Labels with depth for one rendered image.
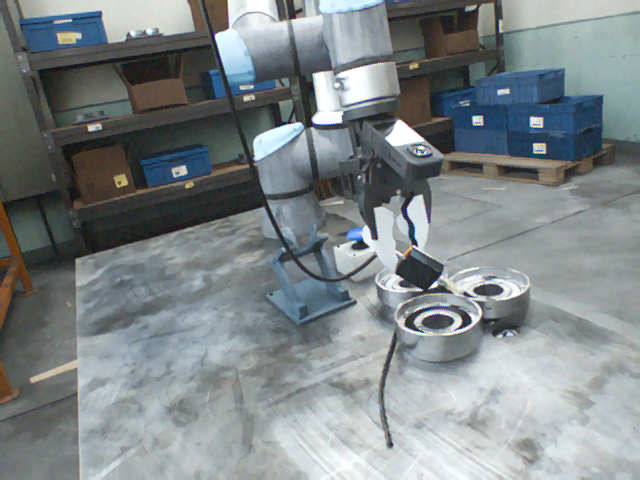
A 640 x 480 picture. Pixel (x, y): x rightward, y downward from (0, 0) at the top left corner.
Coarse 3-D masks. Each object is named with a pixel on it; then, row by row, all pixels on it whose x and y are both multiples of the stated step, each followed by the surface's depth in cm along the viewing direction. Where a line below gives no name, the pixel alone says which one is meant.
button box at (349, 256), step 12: (336, 252) 89; (348, 252) 86; (360, 252) 85; (372, 252) 85; (336, 264) 91; (348, 264) 86; (360, 264) 85; (372, 264) 86; (360, 276) 85; (372, 276) 86
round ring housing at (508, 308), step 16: (464, 272) 73; (480, 272) 74; (496, 272) 73; (512, 272) 71; (480, 288) 71; (496, 288) 70; (528, 288) 66; (480, 304) 65; (496, 304) 64; (512, 304) 64; (528, 304) 66; (512, 320) 66
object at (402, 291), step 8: (384, 272) 78; (448, 272) 74; (376, 280) 75; (384, 280) 77; (400, 280) 76; (376, 288) 75; (384, 288) 72; (400, 288) 74; (408, 288) 73; (416, 288) 73; (432, 288) 70; (440, 288) 71; (384, 296) 73; (392, 296) 71; (400, 296) 71; (408, 296) 70; (416, 296) 70; (384, 304) 75; (392, 304) 72
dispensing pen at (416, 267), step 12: (396, 252) 65; (408, 252) 65; (420, 252) 64; (408, 264) 64; (420, 264) 64; (432, 264) 64; (408, 276) 66; (420, 276) 65; (432, 276) 64; (444, 276) 65; (420, 288) 66; (456, 288) 65
